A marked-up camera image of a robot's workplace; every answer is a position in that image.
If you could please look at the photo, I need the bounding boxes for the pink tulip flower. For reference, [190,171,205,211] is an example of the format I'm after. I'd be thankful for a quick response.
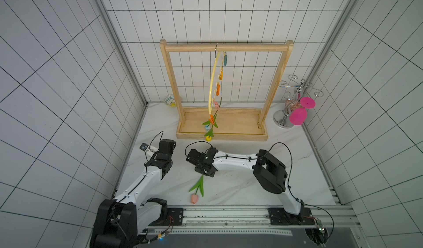
[189,175,204,205]

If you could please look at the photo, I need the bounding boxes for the orange end clothespin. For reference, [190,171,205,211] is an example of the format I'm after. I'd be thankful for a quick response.
[209,114,215,125]

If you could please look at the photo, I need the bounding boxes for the pink clothespin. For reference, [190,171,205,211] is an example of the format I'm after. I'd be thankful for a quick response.
[213,99,220,110]

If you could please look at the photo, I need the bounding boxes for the yellow wavy clothes hanger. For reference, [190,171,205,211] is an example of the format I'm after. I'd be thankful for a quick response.
[208,44,220,115]

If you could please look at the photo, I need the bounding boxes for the white tulip flower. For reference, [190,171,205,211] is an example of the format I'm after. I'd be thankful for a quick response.
[203,99,220,131]

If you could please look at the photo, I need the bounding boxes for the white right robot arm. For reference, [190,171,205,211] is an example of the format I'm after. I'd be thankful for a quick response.
[186,146,314,226]

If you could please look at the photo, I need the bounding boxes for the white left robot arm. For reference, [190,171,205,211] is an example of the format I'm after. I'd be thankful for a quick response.
[89,139,176,248]

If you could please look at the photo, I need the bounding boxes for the wooden hanging rack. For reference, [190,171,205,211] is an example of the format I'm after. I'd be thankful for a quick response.
[159,39,295,142]

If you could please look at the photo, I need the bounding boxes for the orange middle clothespin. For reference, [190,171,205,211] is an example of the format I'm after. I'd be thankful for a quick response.
[215,82,220,96]

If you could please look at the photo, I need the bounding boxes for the light orange clothespin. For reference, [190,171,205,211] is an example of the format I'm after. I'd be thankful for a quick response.
[219,67,224,81]

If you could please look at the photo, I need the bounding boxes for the chrome glass holder stand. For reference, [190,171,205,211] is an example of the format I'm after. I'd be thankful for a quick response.
[273,75,324,129]

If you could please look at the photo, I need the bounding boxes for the red patterned wine glass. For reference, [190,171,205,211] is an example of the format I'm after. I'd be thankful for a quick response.
[285,99,302,114]

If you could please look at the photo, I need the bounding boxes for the magenta plastic wine glass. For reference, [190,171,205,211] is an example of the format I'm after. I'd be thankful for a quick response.
[289,97,316,126]

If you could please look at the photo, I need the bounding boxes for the teal clothespin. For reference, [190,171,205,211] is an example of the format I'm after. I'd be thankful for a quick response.
[223,52,228,66]

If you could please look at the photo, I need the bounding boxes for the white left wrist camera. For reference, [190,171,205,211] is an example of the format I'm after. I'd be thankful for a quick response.
[139,143,157,159]

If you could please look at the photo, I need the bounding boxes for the metal base rail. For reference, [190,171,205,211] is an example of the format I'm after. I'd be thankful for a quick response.
[139,205,364,239]

